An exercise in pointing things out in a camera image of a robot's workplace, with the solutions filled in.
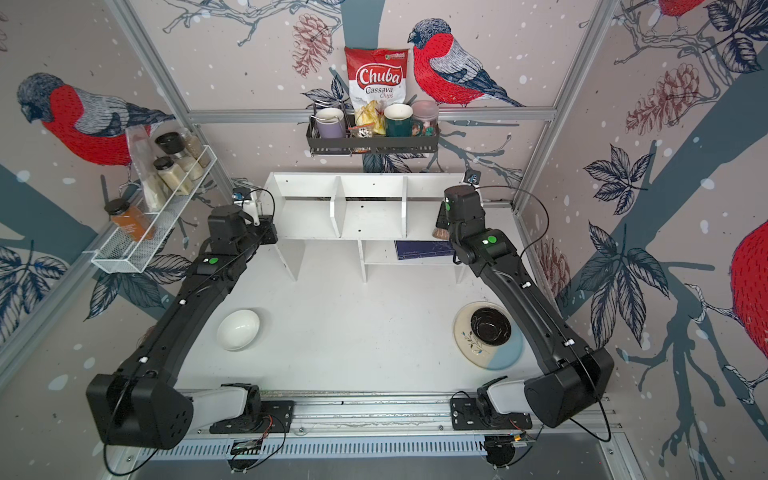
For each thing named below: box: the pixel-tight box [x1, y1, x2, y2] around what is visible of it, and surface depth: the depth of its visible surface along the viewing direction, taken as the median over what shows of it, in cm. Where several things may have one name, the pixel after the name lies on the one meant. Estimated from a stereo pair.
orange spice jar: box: [111, 206, 155, 241], surface depth 68 cm
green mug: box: [384, 103, 414, 137], surface depth 85 cm
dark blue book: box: [394, 240, 455, 260], surface depth 92 cm
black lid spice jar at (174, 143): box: [155, 132, 205, 181], surface depth 82 cm
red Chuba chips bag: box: [344, 46, 409, 109], surface depth 81 cm
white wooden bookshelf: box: [265, 172, 468, 282], surface depth 84 cm
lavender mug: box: [315, 107, 346, 139], surface depth 84 cm
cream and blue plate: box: [453, 301, 524, 371], surface depth 85 cm
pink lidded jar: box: [412, 100, 439, 137], surface depth 87 cm
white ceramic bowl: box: [217, 310, 261, 351], surface depth 87 cm
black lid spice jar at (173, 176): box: [153, 156, 194, 196], surface depth 79 cm
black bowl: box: [470, 307, 512, 347], surface depth 87 cm
